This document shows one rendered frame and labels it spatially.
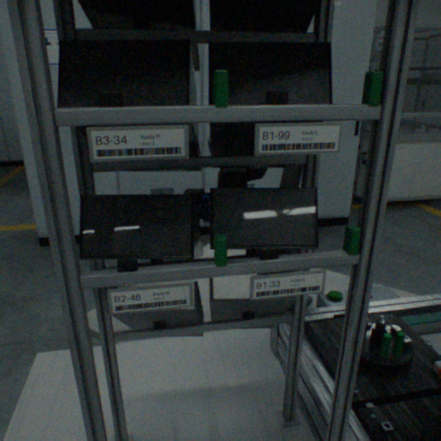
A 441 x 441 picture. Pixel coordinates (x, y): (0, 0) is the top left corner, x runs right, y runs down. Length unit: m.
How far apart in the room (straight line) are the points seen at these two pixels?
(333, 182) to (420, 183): 1.58
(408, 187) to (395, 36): 4.89
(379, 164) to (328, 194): 3.68
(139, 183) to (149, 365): 2.80
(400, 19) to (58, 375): 0.92
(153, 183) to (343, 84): 2.02
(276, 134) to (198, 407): 0.63
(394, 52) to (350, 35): 3.58
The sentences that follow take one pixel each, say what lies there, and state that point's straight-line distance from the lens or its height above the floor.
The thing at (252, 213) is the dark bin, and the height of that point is 1.34.
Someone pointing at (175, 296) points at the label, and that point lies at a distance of 0.40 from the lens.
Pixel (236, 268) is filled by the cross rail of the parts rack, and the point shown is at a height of 1.31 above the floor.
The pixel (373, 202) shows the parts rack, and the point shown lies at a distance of 0.43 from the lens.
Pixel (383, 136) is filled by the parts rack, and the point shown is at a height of 1.44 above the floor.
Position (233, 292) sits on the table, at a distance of 1.22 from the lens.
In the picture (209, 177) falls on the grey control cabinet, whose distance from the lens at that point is 3.66.
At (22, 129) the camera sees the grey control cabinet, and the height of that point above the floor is 1.11.
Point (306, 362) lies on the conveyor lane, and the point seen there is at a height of 0.96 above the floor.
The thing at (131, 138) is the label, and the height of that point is 1.45.
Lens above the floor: 1.49
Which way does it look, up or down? 22 degrees down
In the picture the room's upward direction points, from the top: straight up
